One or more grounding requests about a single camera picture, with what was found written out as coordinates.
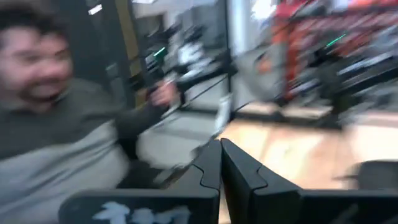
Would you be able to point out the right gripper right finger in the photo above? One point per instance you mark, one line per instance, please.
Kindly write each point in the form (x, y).
(242, 193)

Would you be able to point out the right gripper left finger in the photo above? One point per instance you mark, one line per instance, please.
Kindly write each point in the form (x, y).
(205, 199)

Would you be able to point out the person's hand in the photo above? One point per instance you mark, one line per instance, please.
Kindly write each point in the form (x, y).
(163, 93)

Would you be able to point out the person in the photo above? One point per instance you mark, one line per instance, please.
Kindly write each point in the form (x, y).
(62, 140)

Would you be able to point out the red storage rack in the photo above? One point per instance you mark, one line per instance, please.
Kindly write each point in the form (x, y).
(311, 40)

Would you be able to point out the black pillar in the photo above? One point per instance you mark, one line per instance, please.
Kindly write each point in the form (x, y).
(93, 46)

